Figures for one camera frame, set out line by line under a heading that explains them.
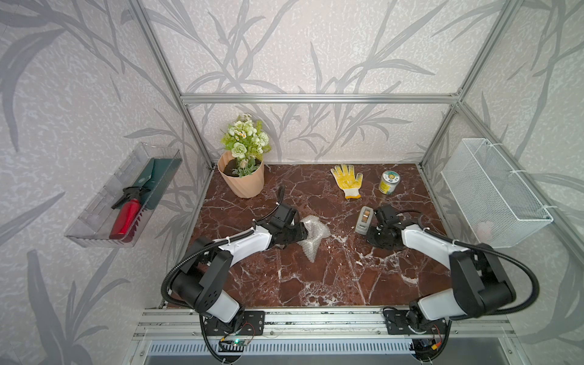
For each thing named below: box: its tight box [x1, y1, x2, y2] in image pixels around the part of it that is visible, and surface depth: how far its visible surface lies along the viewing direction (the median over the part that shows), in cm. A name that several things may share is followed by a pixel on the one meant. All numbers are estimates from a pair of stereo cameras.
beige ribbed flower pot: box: [217, 151, 265, 199], surface depth 98 cm
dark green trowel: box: [133, 157, 183, 210], surface depth 73 cm
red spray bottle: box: [108, 186, 151, 243], surface depth 61 cm
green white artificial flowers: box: [220, 114, 272, 178], surface depth 93 cm
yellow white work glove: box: [330, 163, 364, 200], surface depth 115 cm
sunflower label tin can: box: [378, 170, 401, 196], surface depth 107 cm
